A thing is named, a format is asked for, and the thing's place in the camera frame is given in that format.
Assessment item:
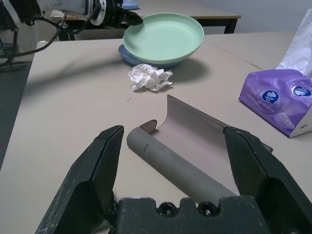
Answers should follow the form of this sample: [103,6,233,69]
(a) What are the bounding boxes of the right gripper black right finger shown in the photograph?
[223,126,312,234]

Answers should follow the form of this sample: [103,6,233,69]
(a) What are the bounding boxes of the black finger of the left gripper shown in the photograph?
[121,11,144,26]

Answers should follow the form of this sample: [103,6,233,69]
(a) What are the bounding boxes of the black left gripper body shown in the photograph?
[98,0,127,29]

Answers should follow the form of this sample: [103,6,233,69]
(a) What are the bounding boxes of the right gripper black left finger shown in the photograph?
[34,125,125,234]

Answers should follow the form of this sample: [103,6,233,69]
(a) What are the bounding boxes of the light green plate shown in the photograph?
[122,13,205,63]

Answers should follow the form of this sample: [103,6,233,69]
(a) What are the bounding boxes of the white tissue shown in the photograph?
[128,63,174,93]

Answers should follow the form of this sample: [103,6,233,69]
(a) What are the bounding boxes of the grey glasses case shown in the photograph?
[125,94,273,204]

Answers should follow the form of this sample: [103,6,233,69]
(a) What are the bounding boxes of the small blue dish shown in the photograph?
[121,0,140,10]

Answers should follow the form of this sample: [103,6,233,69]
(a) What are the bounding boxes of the light blue plate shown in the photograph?
[118,43,188,69]

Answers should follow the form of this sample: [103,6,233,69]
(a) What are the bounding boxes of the purple tissue pack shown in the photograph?
[238,8,312,139]

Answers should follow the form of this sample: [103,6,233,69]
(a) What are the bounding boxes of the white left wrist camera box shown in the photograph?
[40,0,107,26]

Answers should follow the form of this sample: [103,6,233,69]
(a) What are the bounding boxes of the black left wrist camera cable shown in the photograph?
[0,4,98,71]

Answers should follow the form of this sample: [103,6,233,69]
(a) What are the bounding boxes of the beige side table black frame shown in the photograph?
[50,4,242,42]

